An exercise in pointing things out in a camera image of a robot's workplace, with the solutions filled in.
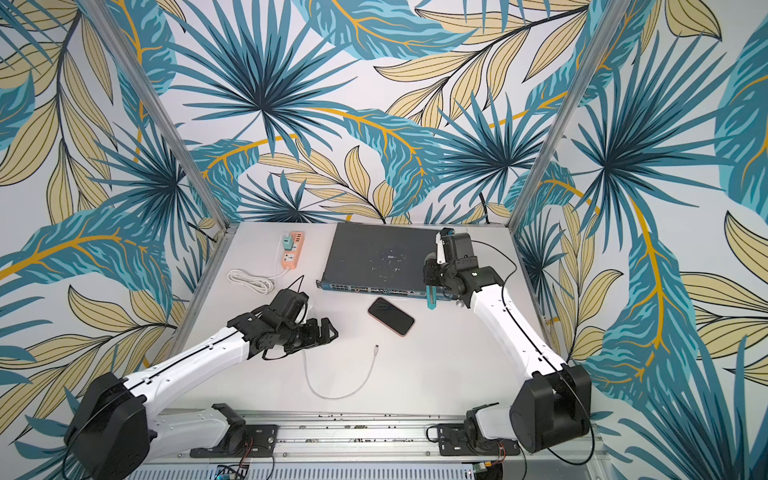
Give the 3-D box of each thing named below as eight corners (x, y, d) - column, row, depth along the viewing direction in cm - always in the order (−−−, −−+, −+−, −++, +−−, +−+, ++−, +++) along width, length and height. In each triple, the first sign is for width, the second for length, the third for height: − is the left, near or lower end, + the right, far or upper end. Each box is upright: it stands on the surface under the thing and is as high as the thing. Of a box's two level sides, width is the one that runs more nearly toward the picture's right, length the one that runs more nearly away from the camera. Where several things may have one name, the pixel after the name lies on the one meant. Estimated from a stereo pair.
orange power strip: (281, 268, 108) (279, 264, 106) (290, 235, 118) (289, 231, 116) (298, 268, 108) (297, 264, 106) (306, 235, 118) (304, 231, 116)
